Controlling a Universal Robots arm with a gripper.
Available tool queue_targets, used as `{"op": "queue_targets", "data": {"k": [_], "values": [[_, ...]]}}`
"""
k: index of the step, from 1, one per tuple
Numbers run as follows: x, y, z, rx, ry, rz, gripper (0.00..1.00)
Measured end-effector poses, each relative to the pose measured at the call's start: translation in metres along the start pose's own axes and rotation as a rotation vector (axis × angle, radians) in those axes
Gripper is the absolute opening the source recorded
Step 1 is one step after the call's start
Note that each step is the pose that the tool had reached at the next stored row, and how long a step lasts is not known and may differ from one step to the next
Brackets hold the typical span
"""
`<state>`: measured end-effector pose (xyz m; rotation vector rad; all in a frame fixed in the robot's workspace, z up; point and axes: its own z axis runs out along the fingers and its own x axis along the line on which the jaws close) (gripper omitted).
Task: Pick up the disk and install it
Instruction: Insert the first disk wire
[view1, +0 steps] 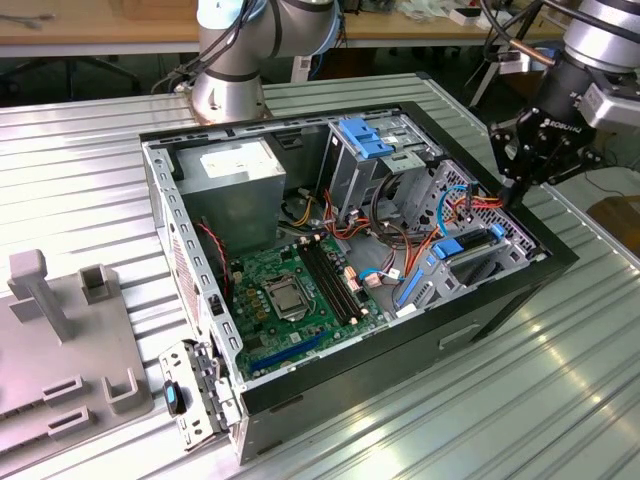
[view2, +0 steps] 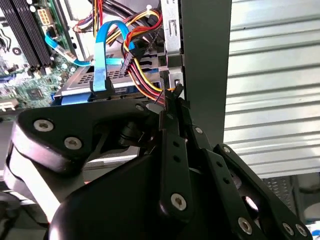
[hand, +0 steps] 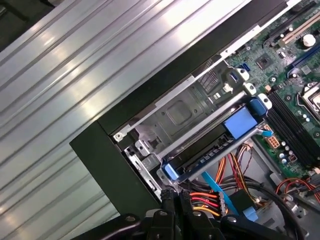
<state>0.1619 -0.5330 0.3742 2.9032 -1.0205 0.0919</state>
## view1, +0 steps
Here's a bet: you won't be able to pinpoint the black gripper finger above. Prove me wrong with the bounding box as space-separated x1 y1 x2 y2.
489 109 531 207
513 147 604 207

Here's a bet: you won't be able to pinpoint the red twisted fan wire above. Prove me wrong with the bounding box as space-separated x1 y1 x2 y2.
193 219 232 301

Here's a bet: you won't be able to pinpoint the hanging arm cable bundle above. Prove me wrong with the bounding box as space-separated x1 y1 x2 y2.
149 0 266 96

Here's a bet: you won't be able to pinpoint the light blue data wire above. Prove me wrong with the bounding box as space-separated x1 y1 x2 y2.
432 184 475 239

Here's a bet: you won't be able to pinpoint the white boxes on desk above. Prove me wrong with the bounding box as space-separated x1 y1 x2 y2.
449 4 484 27

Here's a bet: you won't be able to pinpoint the hard disk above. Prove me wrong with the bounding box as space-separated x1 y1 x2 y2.
397 223 505 309

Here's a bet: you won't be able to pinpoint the blue and black clip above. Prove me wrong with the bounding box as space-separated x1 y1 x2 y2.
163 379 185 416

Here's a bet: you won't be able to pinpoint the grey parts rack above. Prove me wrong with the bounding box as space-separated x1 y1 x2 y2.
0 249 154 456

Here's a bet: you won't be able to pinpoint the green motherboard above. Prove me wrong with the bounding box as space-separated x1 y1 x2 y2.
227 234 389 379

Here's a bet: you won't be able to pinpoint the yellow wire bundle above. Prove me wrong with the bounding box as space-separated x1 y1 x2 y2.
287 197 316 226

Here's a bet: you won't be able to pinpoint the metal slot bracket latch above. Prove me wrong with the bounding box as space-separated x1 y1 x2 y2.
158 337 244 451

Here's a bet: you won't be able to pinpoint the black office chair base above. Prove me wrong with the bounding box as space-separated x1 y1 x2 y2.
74 54 144 96

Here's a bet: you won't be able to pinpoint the brown cardboard box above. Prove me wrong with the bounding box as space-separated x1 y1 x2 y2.
587 196 640 251

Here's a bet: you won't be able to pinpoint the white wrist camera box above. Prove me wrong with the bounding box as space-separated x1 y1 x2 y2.
579 82 637 134

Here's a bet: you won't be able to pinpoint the CPU socket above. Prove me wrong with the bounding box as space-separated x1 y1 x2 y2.
260 279 309 324

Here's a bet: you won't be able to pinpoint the black looped cable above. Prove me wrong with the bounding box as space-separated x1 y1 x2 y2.
369 172 416 246

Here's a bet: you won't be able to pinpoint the long wooden desk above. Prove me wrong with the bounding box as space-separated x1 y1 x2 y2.
0 0 566 59

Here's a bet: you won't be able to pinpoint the small white wrist camera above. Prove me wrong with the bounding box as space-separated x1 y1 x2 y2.
499 49 531 76

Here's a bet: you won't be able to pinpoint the blue expansion slot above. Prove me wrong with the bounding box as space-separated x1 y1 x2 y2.
248 333 324 374

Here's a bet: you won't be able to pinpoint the red and orange wire bundle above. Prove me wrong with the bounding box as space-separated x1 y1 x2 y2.
322 192 381 244

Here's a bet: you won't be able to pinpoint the silver CPU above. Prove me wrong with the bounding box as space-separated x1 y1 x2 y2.
269 287 304 316

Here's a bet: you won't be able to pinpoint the black slanted pole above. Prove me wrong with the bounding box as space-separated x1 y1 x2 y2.
464 0 544 109

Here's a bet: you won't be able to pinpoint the black open PC case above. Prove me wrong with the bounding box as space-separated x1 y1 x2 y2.
137 99 580 466

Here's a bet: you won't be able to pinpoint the black RAM slot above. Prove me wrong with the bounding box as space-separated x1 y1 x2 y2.
306 241 352 323
322 238 365 316
299 242 346 325
316 239 359 319

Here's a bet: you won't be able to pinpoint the grey optical drive cage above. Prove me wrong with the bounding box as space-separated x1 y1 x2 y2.
319 114 441 221

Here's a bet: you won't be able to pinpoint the short light blue wire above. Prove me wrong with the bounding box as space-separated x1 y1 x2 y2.
357 267 401 286

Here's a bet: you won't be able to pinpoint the orange power wire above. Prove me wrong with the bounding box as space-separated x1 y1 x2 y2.
407 192 507 281

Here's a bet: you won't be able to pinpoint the grey power supply unit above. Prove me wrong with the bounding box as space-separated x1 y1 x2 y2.
172 137 286 256

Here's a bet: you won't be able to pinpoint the copper coloured cable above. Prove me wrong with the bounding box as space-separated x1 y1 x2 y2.
507 38 556 66

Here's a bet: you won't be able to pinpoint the grey metal disk bay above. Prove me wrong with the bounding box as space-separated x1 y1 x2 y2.
392 159 546 319

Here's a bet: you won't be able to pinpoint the blue optical drive latch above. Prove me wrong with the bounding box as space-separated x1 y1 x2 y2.
338 115 396 159

